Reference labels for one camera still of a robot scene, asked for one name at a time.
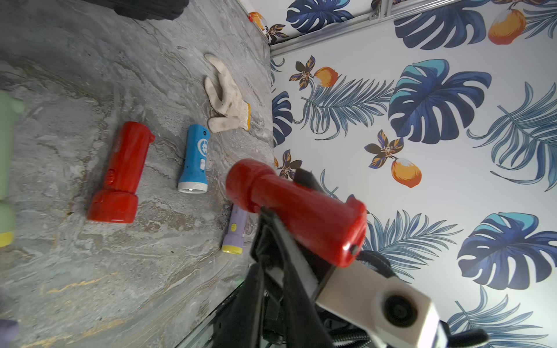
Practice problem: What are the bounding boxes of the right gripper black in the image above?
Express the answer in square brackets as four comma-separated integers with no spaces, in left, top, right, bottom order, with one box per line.
[251,168,334,347]

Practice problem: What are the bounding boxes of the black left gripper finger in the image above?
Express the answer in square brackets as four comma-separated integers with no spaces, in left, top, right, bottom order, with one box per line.
[213,263,265,348]

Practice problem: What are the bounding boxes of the red flashlight front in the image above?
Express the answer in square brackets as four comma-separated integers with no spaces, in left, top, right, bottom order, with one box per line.
[226,159,367,268]

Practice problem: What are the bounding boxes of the red flashlight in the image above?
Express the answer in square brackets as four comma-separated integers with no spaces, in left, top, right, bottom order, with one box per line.
[226,159,367,268]
[87,122,155,224]

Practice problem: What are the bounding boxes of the blue flashlight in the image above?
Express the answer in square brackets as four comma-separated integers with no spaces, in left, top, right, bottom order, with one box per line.
[177,125,210,194]

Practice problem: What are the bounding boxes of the green flashlight back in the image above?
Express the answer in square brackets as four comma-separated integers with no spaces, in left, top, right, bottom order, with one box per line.
[1,91,25,248]

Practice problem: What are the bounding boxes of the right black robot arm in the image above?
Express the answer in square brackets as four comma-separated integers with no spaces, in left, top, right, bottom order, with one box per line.
[215,159,489,347]

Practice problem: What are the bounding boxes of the purple flashlight right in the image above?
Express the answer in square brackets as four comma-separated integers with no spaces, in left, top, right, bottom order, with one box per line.
[221,205,248,255]

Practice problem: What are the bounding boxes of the white work glove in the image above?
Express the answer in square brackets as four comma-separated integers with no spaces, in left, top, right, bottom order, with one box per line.
[204,53,251,133]

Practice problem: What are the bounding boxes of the black plastic tool case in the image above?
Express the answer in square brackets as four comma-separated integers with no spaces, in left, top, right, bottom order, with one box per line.
[86,0,190,21]

